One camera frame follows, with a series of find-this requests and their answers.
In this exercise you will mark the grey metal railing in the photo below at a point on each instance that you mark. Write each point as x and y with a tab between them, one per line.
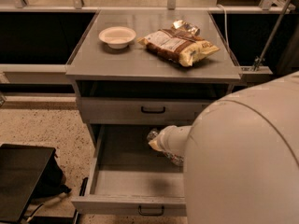
56	73

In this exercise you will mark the clear plastic water bottle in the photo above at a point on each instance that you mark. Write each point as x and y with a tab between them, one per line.
177	160

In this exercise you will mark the black middle drawer handle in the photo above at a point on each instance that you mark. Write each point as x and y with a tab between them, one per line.
150	212

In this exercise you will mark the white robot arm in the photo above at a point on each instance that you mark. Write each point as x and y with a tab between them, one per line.
241	156

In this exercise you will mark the yellow brown chip bag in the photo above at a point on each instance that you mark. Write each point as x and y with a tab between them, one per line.
181	43

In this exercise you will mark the open grey middle drawer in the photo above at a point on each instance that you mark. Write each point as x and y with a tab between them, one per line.
126	172

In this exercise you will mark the grey drawer cabinet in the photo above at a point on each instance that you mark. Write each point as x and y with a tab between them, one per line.
133	72

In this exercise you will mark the white bowl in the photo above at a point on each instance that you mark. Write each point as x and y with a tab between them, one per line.
117	37

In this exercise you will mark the black upper drawer handle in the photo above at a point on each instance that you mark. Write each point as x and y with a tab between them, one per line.
152	110

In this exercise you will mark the black drawer handle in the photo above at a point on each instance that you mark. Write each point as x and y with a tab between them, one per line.
152	110
150	212

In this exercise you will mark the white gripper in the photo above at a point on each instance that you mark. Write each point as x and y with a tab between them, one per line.
164	138

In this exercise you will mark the closed grey upper drawer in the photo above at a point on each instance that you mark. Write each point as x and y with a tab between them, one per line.
127	111

